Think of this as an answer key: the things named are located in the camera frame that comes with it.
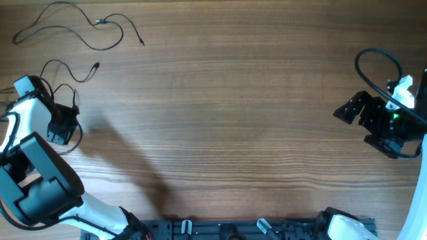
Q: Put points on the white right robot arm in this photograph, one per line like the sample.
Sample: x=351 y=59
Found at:
x=334 y=224

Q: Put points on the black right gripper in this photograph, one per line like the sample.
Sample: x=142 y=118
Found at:
x=374 y=104

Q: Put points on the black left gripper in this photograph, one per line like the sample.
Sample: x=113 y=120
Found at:
x=71 y=115

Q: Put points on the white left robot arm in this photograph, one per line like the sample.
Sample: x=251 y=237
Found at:
x=39 y=189

